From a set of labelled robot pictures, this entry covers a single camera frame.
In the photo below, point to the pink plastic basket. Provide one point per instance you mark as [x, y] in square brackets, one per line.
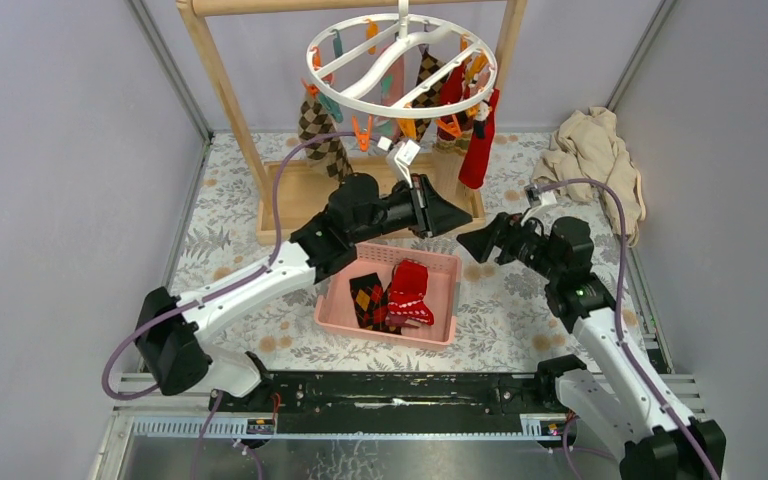
[335, 313]

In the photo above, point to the plain red sock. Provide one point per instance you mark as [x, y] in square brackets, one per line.
[476, 159]

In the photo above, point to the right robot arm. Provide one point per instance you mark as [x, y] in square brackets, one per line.
[649, 431]

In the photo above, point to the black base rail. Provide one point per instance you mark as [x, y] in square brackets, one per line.
[307, 402]

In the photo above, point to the white round clip hanger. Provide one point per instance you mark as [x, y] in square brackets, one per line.
[425, 49]

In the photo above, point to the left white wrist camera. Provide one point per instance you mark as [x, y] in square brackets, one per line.
[399, 157]

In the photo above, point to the black red yellow argyle sock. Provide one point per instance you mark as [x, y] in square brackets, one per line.
[370, 301]

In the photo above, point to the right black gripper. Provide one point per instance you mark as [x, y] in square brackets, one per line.
[480, 243]

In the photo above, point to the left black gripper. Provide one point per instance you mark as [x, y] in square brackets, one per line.
[431, 214]

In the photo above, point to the floral table mat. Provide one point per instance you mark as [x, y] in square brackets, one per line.
[502, 323]

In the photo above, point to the pink sock rear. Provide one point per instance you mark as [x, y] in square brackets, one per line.
[392, 89]

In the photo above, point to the red white patterned sock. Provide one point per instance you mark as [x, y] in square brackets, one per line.
[407, 293]

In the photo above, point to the wooden hanger rack frame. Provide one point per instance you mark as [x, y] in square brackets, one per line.
[306, 186]

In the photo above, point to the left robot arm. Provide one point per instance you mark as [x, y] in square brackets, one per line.
[172, 332]

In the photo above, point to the beige purple striped sock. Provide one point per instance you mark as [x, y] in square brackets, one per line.
[397, 322]

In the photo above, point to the beige crumpled cloth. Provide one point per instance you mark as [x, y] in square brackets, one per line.
[587, 145]

